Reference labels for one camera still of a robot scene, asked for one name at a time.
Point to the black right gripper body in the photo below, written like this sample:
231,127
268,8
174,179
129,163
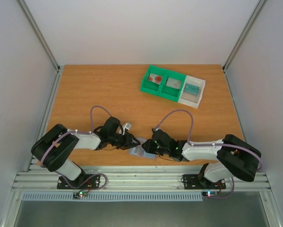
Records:
152,145

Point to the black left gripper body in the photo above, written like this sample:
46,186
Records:
123,144

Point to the white magnetic stripe card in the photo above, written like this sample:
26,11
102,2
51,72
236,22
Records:
173,83

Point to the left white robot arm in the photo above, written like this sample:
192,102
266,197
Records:
53,149

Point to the teal card in bin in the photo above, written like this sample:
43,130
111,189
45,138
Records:
191,89

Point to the white plastic bin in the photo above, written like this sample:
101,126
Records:
189,99

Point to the green two-compartment bin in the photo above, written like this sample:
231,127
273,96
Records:
160,88

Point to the right controller board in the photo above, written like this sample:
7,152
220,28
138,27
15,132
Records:
209,194

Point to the controller board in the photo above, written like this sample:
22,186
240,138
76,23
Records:
209,194
79,195

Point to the left controller board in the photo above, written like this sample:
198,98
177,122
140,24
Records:
79,195

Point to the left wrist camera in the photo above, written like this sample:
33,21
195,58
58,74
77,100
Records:
126,127

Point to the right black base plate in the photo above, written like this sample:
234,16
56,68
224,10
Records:
192,182

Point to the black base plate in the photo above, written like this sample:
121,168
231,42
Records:
192,182
82,182

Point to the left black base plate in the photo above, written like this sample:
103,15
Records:
82,182

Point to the left aluminium frame post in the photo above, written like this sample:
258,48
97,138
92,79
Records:
23,5

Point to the aluminium frame post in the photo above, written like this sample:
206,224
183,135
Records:
23,5
246,29

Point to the aluminium front rail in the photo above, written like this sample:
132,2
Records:
120,178

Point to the grey slotted cable duct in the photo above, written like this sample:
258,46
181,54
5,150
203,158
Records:
114,196

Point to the right aluminium frame post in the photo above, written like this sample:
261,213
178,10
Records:
246,29

